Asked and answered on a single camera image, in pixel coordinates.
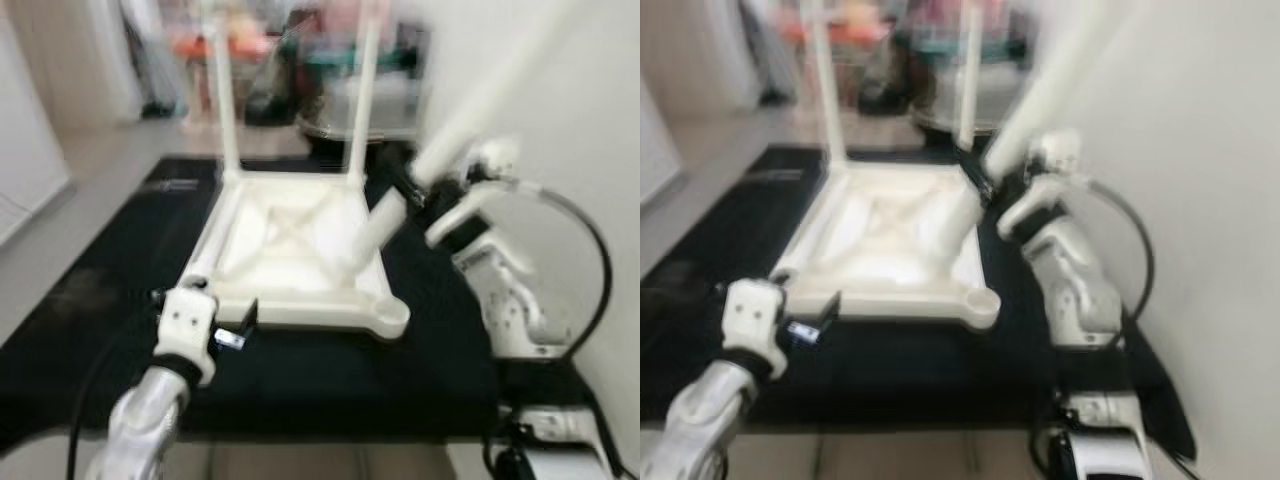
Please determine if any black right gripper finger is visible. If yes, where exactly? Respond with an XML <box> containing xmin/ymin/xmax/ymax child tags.
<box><xmin>380</xmin><ymin>158</ymin><xmax>426</xmax><ymax>206</ymax></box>
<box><xmin>955</xmin><ymin>140</ymin><xmax>996</xmax><ymax>196</ymax></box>

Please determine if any white plastic table top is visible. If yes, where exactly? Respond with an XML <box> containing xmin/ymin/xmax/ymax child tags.
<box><xmin>180</xmin><ymin>170</ymin><xmax>411</xmax><ymax>341</ymax></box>
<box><xmin>770</xmin><ymin>160</ymin><xmax>1001</xmax><ymax>331</ymax></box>

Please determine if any black round basin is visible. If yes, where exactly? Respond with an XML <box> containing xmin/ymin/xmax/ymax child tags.
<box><xmin>298</xmin><ymin>105</ymin><xmax>421</xmax><ymax>143</ymax></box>
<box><xmin>910</xmin><ymin>103</ymin><xmax>1001</xmax><ymax>136</ymax></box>

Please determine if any clear plastic bin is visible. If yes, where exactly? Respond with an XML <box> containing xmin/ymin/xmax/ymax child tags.
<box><xmin>930</xmin><ymin>60</ymin><xmax>1023</xmax><ymax>111</ymax></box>
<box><xmin>320</xmin><ymin>70</ymin><xmax>421</xmax><ymax>116</ymax></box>

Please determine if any black table cloth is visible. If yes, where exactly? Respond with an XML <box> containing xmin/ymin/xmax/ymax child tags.
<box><xmin>640</xmin><ymin>145</ymin><xmax>1196</xmax><ymax>461</ymax></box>
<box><xmin>0</xmin><ymin>150</ymin><xmax>601</xmax><ymax>441</ymax></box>

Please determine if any green pot lid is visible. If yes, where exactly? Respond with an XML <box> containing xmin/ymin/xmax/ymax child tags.
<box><xmin>915</xmin><ymin>35</ymin><xmax>1021</xmax><ymax>63</ymax></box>
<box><xmin>305</xmin><ymin>45</ymin><xmax>421</xmax><ymax>76</ymax></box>

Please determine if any black plastic bag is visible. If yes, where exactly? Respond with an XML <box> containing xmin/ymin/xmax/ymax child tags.
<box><xmin>245</xmin><ymin>30</ymin><xmax>301</xmax><ymax>126</ymax></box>
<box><xmin>860</xmin><ymin>30</ymin><xmax>913</xmax><ymax>111</ymax></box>

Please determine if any white low platform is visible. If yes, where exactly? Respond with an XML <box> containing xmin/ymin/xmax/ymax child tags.
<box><xmin>180</xmin><ymin>108</ymin><xmax>301</xmax><ymax>138</ymax></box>

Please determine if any mop with teal head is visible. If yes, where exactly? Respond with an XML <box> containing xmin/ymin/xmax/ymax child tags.
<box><xmin>140</xmin><ymin>0</ymin><xmax>193</xmax><ymax>119</ymax></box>
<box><xmin>748</xmin><ymin>0</ymin><xmax>801</xmax><ymax>106</ymax></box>

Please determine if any orange lidded storage box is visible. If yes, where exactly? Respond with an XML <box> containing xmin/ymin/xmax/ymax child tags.
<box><xmin>780</xmin><ymin>15</ymin><xmax>881</xmax><ymax>101</ymax></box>
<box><xmin>170</xmin><ymin>25</ymin><xmax>276</xmax><ymax>121</ymax></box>

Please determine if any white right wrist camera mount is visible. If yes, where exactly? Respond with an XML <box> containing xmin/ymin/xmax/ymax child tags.
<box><xmin>995</xmin><ymin>130</ymin><xmax>1086</xmax><ymax>236</ymax></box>
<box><xmin>425</xmin><ymin>138</ymin><xmax>521</xmax><ymax>246</ymax></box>

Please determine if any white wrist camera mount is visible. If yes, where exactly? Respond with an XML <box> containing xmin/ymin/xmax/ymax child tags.
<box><xmin>995</xmin><ymin>130</ymin><xmax>1086</xmax><ymax>236</ymax></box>
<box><xmin>155</xmin><ymin>285</ymin><xmax>219</xmax><ymax>386</ymax></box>
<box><xmin>425</xmin><ymin>138</ymin><xmax>521</xmax><ymax>246</ymax></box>
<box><xmin>722</xmin><ymin>280</ymin><xmax>791</xmax><ymax>379</ymax></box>

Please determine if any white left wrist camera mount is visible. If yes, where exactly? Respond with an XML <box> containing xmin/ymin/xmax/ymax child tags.
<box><xmin>722</xmin><ymin>280</ymin><xmax>791</xmax><ymax>379</ymax></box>
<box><xmin>155</xmin><ymin>285</ymin><xmax>219</xmax><ymax>386</ymax></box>

